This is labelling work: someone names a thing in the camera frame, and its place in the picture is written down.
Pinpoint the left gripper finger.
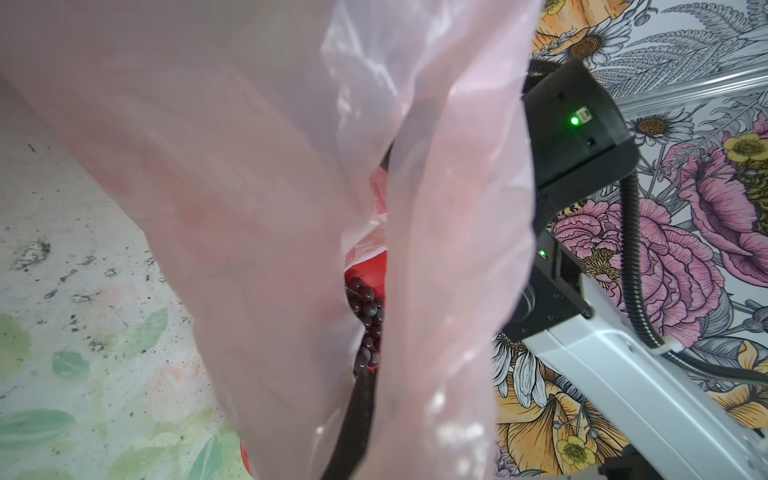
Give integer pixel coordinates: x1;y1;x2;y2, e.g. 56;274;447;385
321;367;376;480

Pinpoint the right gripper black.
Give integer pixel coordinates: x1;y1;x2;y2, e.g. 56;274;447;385
522;59;639;234

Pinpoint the dark purple grapes toy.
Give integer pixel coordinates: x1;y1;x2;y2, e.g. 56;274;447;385
345;277;385;378

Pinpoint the pink plastic bag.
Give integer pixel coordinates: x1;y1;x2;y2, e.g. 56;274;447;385
1;1;542;479

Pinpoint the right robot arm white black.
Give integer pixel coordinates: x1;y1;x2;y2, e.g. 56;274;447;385
503;59;767;479

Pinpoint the red flower-shaped plate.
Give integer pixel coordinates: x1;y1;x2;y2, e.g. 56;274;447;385
239;251;390;478

